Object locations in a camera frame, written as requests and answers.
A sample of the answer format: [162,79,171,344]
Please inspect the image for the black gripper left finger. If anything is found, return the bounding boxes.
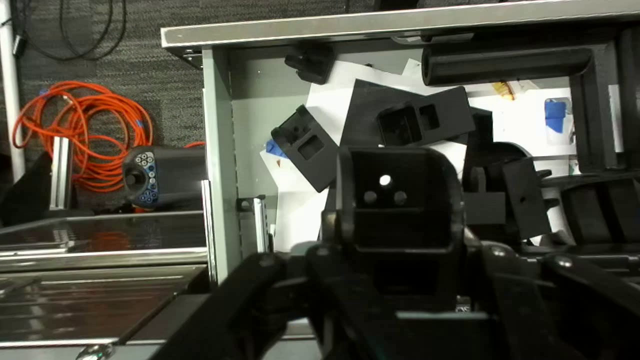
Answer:
[152,256,373,360]

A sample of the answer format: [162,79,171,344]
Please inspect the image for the orange extension cord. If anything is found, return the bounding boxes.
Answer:
[9,78,206,196]

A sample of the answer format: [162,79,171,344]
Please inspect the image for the black parts in drawer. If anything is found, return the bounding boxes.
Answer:
[272,44,640,244]

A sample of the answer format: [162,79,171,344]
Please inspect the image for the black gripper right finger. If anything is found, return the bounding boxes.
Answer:
[470,244,640,360]

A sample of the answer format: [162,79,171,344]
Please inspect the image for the small black printed block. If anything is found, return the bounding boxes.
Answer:
[336,145,463,310]

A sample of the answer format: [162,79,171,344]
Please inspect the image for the black metal drawer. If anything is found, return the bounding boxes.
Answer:
[157,0,640,288]

